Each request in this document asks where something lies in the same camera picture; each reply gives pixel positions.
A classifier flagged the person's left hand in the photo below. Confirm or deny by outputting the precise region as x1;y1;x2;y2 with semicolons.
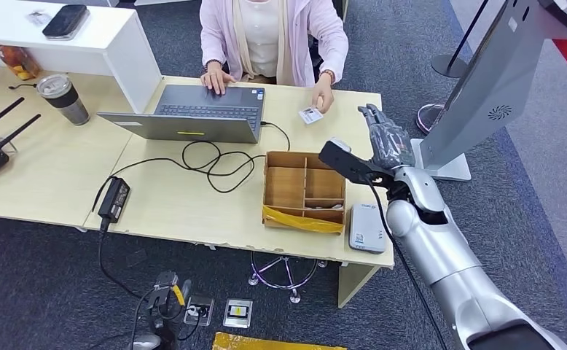
310;72;335;114

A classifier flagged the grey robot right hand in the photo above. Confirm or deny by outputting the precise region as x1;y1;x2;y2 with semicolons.
358;104;415;170

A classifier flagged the person's right hand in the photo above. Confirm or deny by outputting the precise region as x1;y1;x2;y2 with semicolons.
200;67;236;96

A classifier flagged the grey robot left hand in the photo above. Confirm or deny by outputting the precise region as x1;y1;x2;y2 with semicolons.
154;279;194;350

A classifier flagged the white ID card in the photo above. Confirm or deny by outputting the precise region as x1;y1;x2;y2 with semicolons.
299;106;324;125

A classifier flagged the person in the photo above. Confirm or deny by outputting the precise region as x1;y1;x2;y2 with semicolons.
198;0;350;114

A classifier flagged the white card reader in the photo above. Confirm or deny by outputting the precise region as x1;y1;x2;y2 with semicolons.
348;203;388;254

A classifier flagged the steel floor socket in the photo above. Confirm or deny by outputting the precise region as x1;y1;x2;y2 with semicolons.
183;295;216;328

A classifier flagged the black office chair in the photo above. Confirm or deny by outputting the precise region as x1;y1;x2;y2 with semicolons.
308;36;324;81

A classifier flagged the chrome stanchion base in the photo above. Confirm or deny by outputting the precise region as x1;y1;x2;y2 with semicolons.
415;104;446;136

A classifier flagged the grey laptop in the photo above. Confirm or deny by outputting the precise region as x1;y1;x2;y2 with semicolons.
96;85;267;145

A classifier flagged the steel floor box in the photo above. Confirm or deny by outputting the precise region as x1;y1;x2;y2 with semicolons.
223;298;254;330

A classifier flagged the yellow tape sheet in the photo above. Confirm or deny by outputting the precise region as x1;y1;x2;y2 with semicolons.
211;331;347;350

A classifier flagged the wooden divided box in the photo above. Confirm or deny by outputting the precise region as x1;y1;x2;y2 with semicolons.
262;150;348;236

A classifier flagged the white desk shelf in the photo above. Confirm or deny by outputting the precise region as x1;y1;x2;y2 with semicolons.
0;0;163;114

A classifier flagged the chrome stool base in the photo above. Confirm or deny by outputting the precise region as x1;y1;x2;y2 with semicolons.
248;251;328;306

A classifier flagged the silver kiosk stand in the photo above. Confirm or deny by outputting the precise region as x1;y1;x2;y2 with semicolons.
409;0;567;183

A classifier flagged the black power adapter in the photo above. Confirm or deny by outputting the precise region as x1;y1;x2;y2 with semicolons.
97;176;131;224

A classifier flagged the steel tumbler with lid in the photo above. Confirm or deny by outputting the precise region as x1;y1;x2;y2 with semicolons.
36;74;91;127

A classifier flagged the black phone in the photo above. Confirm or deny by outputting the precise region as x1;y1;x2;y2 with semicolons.
42;4;90;42

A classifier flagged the clear plastic wrapper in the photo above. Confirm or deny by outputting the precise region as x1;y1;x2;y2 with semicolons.
26;10;52;28

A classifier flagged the orange snack bag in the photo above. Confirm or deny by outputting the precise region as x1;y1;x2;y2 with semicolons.
0;45;42;81

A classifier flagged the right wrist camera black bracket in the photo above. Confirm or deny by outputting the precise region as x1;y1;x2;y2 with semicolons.
318;137;396;187

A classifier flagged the wrist camera black bracket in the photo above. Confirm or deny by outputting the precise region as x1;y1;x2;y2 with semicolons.
318;137;396;187
146;271;181;310

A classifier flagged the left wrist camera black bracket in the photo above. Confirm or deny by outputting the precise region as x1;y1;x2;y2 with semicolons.
146;271;181;310

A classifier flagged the black laptop power cable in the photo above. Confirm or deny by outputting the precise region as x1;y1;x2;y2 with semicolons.
91;120;292;214

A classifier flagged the black stanchion post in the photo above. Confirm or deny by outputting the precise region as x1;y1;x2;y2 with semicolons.
430;0;492;79

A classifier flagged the black mains cable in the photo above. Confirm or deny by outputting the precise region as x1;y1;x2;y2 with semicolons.
97;219;144;300

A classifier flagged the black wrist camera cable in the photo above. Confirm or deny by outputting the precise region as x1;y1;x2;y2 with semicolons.
365;179;451;350

